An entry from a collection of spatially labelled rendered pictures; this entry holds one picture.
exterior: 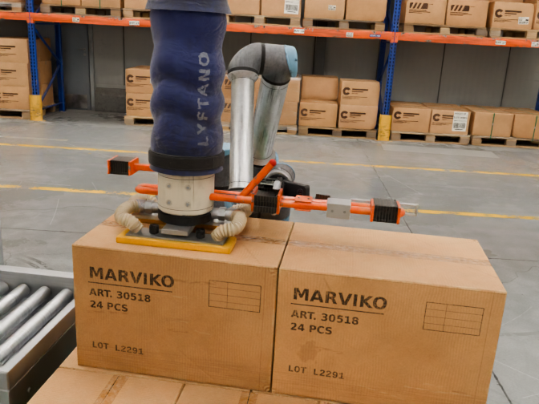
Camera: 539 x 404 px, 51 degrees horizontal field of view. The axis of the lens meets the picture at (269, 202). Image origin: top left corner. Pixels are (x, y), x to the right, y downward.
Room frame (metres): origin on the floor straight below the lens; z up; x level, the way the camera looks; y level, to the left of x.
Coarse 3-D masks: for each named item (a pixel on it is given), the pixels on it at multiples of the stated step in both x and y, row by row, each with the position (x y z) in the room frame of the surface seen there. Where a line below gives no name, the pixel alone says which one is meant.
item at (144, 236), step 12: (144, 228) 1.62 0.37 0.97; (156, 228) 1.58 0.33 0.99; (120, 240) 1.55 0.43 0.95; (132, 240) 1.54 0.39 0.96; (144, 240) 1.54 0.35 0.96; (156, 240) 1.54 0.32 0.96; (168, 240) 1.54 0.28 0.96; (180, 240) 1.54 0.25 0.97; (192, 240) 1.54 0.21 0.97; (204, 240) 1.55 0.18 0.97; (228, 240) 1.57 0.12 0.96; (216, 252) 1.52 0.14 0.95; (228, 252) 1.51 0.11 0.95
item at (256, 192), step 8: (256, 192) 1.65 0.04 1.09; (264, 192) 1.66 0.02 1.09; (272, 192) 1.67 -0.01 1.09; (280, 192) 1.63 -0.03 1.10; (256, 200) 1.60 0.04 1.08; (264, 200) 1.60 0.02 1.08; (272, 200) 1.59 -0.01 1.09; (256, 208) 1.60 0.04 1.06; (264, 208) 1.60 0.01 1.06; (272, 208) 1.59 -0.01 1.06; (280, 208) 1.64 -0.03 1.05
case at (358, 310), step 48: (336, 240) 1.67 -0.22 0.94; (384, 240) 1.69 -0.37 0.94; (432, 240) 1.72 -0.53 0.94; (288, 288) 1.43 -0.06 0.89; (336, 288) 1.42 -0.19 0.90; (384, 288) 1.40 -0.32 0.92; (432, 288) 1.38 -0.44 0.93; (480, 288) 1.37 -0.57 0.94; (288, 336) 1.43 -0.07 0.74; (336, 336) 1.41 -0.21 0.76; (384, 336) 1.40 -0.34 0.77; (432, 336) 1.38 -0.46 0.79; (480, 336) 1.36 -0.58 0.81; (288, 384) 1.43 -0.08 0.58; (336, 384) 1.41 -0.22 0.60; (384, 384) 1.39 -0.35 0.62; (432, 384) 1.38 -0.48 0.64; (480, 384) 1.36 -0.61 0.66
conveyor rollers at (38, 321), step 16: (0, 288) 2.02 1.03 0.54; (16, 288) 2.01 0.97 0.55; (48, 288) 2.04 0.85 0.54; (0, 304) 1.88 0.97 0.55; (32, 304) 1.91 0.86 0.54; (48, 304) 1.90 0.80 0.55; (64, 304) 1.96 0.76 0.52; (16, 320) 1.80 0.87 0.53; (32, 320) 1.77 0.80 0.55; (48, 320) 1.84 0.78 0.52; (0, 336) 1.70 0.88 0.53; (16, 336) 1.67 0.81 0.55; (0, 352) 1.57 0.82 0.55
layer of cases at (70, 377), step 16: (64, 368) 1.51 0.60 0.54; (80, 368) 1.51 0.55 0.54; (96, 368) 1.52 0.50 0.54; (48, 384) 1.42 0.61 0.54; (64, 384) 1.43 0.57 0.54; (80, 384) 1.43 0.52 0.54; (96, 384) 1.44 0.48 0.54; (112, 384) 1.44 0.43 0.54; (128, 384) 1.44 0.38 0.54; (144, 384) 1.45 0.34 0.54; (160, 384) 1.45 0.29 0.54; (176, 384) 1.46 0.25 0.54; (192, 384) 1.47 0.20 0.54; (208, 384) 1.46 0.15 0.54; (32, 400) 1.35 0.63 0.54; (48, 400) 1.35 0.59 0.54; (64, 400) 1.35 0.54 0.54; (80, 400) 1.36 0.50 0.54; (96, 400) 1.36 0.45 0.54; (112, 400) 1.37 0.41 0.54; (128, 400) 1.37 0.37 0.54; (144, 400) 1.37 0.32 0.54; (160, 400) 1.38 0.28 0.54; (176, 400) 1.39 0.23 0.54; (192, 400) 1.39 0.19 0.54; (208, 400) 1.39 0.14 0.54; (224, 400) 1.39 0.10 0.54; (240, 400) 1.40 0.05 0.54; (256, 400) 1.40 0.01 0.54; (272, 400) 1.40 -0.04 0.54; (288, 400) 1.41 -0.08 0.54; (304, 400) 1.41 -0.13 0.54; (320, 400) 1.42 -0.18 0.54
